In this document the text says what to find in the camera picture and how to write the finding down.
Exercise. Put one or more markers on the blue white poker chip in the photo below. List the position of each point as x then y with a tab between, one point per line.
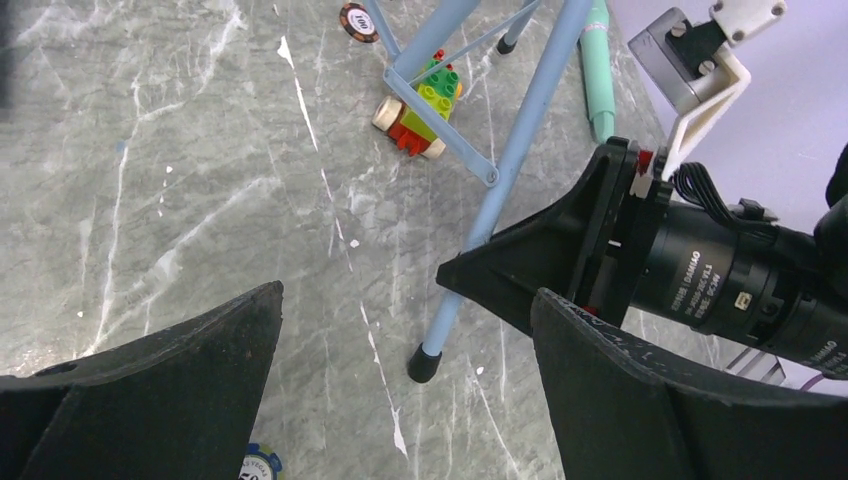
261	462

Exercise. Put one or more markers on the red black poker chip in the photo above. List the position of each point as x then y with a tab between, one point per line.
357	23

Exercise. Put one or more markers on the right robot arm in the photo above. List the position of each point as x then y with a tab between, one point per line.
734	272

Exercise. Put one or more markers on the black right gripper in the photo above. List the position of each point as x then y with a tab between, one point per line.
590	246

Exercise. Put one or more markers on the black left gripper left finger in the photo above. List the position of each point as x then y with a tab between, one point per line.
179	403

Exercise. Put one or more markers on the mint green microphone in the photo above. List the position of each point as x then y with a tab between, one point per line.
597	74

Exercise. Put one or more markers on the light blue music stand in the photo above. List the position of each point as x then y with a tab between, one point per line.
402	217

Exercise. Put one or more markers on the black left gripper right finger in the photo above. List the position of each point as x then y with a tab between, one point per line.
624	408

